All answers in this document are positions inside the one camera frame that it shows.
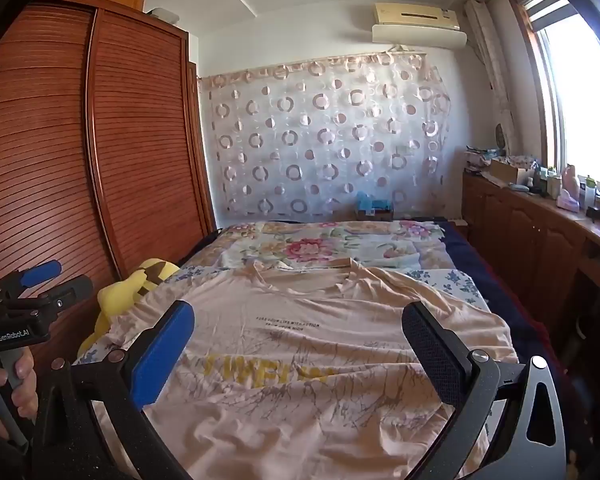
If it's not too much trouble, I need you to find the circle-patterned sheer curtain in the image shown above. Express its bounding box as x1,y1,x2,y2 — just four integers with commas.
200,52,453,218

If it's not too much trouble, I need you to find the pile of papers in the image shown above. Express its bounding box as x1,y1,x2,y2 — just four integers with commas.
464,146,506,173

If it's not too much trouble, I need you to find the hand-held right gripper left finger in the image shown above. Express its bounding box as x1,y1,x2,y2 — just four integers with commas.
30,300,197,480

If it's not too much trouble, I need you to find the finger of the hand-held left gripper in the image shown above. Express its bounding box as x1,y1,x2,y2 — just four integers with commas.
5,274,94,323
0,259,63,306

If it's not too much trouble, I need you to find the person's left hand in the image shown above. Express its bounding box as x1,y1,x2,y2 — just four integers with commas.
0,347,39,441

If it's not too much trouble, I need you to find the wooden framed window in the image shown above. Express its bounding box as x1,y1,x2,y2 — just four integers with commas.
510,0,600,196

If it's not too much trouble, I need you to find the white window curtain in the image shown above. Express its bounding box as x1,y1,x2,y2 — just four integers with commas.
464,0,513,151

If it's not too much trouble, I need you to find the cream air conditioner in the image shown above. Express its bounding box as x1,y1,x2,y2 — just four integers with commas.
372,2,461,31

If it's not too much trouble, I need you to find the blue floral cloth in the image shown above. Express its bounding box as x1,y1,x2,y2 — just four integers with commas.
75,265,492,361

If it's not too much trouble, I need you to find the white air deflector panel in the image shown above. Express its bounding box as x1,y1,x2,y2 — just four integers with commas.
371,24,468,50

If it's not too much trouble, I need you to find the yellow plush toy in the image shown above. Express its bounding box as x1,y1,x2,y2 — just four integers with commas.
77,257,181,356

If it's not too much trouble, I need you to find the wooden slatted wardrobe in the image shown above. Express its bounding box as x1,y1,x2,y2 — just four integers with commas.
0,0,216,361

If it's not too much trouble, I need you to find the open cardboard box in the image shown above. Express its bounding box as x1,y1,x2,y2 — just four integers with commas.
490,157,536,186

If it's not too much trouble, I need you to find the beige printed t-shirt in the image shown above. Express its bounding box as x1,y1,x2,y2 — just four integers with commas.
77,258,520,480

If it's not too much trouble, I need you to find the navy bed sheet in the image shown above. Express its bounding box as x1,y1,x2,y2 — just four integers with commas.
177,217,571,411

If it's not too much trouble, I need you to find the pink floral blanket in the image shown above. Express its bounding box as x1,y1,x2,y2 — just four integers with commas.
180,220,448,273

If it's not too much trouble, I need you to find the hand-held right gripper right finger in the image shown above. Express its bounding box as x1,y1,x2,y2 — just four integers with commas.
401,301,567,480

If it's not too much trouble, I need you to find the wooden sideboard cabinet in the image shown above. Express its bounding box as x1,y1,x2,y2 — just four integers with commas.
462,172,600,341

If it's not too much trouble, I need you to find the pink figurine bottle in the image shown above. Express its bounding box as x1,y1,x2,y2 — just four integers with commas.
560,164,581,201

